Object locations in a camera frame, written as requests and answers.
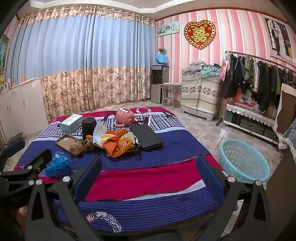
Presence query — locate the light blue wipes packet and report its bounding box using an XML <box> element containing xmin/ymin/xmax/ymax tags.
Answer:
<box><xmin>92</xmin><ymin>122</ymin><xmax>108</xmax><ymax>147</ymax></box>

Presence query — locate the pink hanging bag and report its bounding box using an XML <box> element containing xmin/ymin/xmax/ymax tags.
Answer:
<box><xmin>218</xmin><ymin>59</ymin><xmax>229</xmax><ymax>81</ymax></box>

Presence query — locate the white cabinet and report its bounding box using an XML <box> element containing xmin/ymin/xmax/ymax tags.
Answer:
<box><xmin>0</xmin><ymin>77</ymin><xmax>49</xmax><ymax>144</ymax></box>

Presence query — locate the grey water dispenser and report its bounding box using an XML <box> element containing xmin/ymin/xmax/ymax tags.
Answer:
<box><xmin>151</xmin><ymin>65</ymin><xmax>170</xmax><ymax>104</ymax></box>

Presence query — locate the blue fringed cloth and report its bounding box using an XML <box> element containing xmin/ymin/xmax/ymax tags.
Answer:
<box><xmin>278</xmin><ymin>118</ymin><xmax>296</xmax><ymax>163</ymax></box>

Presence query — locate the wall picture strip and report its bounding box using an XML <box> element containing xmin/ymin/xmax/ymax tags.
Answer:
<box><xmin>157</xmin><ymin>21</ymin><xmax>179</xmax><ymax>37</ymax></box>

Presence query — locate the red blanket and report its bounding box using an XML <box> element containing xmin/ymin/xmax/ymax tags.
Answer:
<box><xmin>38</xmin><ymin>154</ymin><xmax>222</xmax><ymax>202</ymax></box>

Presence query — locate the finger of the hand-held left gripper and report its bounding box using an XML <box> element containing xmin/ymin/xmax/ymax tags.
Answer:
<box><xmin>0</xmin><ymin>139</ymin><xmax>26</xmax><ymax>163</ymax></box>
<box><xmin>14</xmin><ymin>149</ymin><xmax>52</xmax><ymax>183</ymax></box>

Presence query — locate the orange snack bag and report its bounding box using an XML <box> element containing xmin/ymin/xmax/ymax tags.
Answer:
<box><xmin>102</xmin><ymin>136</ymin><xmax>132</xmax><ymax>158</ymax></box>

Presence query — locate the blue plastic bag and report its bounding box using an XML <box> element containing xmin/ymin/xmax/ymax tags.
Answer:
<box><xmin>45</xmin><ymin>151</ymin><xmax>72</xmax><ymax>178</ymax></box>

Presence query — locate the black and white wall poster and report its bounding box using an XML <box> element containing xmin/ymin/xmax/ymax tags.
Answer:
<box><xmin>265</xmin><ymin>17</ymin><xmax>295</xmax><ymax>62</ymax></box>

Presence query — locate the plaid bed sheet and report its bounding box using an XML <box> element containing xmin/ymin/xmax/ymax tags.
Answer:
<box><xmin>35</xmin><ymin>112</ymin><xmax>185</xmax><ymax>139</ymax></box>

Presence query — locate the red heart wall decoration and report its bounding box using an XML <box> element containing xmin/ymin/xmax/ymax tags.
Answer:
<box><xmin>184</xmin><ymin>20</ymin><xmax>216</xmax><ymax>49</ymax></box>

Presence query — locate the teal folded blanket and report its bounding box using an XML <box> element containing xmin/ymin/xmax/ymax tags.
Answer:
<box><xmin>200</xmin><ymin>64</ymin><xmax>221</xmax><ymax>78</ymax></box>

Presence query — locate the light blue plastic basket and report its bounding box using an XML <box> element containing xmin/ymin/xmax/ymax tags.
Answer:
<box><xmin>218</xmin><ymin>139</ymin><xmax>270</xmax><ymax>183</ymax></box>

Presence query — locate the chair with beige cloth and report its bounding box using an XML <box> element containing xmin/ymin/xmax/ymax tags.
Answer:
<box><xmin>274</xmin><ymin>83</ymin><xmax>296</xmax><ymax>139</ymax></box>

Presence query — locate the brown phone case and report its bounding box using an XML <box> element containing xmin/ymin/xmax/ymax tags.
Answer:
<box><xmin>55</xmin><ymin>134</ymin><xmax>83</xmax><ymax>152</ymax></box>

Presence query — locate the blue and floral curtain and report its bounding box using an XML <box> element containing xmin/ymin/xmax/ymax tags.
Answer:
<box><xmin>7</xmin><ymin>7</ymin><xmax>158</xmax><ymax>121</ymax></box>

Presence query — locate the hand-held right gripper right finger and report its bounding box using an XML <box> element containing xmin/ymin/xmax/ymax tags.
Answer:
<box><xmin>195</xmin><ymin>154</ymin><xmax>272</xmax><ymax>241</ymax></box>

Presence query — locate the small metal table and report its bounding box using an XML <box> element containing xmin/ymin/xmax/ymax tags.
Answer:
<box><xmin>158</xmin><ymin>83</ymin><xmax>183</xmax><ymax>109</ymax></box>

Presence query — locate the green wall poster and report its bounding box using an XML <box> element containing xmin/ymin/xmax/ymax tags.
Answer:
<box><xmin>0</xmin><ymin>35</ymin><xmax>10</xmax><ymax>79</ymax></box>

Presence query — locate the teal cardboard box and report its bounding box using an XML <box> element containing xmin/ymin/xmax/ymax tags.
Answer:
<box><xmin>60</xmin><ymin>114</ymin><xmax>84</xmax><ymax>133</ymax></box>

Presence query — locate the grey clothes pile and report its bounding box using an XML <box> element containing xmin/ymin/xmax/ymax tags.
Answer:
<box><xmin>181</xmin><ymin>59</ymin><xmax>207</xmax><ymax>75</ymax></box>

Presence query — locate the blue striped blanket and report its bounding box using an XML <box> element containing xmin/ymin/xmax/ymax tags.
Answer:
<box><xmin>16</xmin><ymin>128</ymin><xmax>222</xmax><ymax>233</ymax></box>

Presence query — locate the black flat case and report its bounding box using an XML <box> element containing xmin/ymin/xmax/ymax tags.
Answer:
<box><xmin>129</xmin><ymin>125</ymin><xmax>163</xmax><ymax>151</ymax></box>

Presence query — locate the black cylinder container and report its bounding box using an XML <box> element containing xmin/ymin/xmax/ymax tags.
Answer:
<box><xmin>82</xmin><ymin>117</ymin><xmax>96</xmax><ymax>139</ymax></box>

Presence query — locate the furniture under patterned cloth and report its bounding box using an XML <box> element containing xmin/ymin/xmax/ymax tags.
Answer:
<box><xmin>181</xmin><ymin>73</ymin><xmax>223</xmax><ymax>121</ymax></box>

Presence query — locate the metal clothes rack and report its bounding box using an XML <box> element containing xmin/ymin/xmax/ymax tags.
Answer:
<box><xmin>216</xmin><ymin>50</ymin><xmax>296</xmax><ymax>127</ymax></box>

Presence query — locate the low stand with lace cloth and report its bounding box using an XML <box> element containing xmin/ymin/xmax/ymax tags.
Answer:
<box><xmin>225</xmin><ymin>103</ymin><xmax>285</xmax><ymax>145</ymax></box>

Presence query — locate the pink cup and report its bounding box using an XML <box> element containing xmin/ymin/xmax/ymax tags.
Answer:
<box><xmin>114</xmin><ymin>107</ymin><xmax>135</xmax><ymax>127</ymax></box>

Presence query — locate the row of hanging clothes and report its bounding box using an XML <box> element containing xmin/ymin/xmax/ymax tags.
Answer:
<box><xmin>223</xmin><ymin>53</ymin><xmax>296</xmax><ymax>112</ymax></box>

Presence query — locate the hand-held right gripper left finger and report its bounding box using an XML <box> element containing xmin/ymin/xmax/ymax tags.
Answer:
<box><xmin>24</xmin><ymin>155</ymin><xmax>103</xmax><ymax>241</ymax></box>

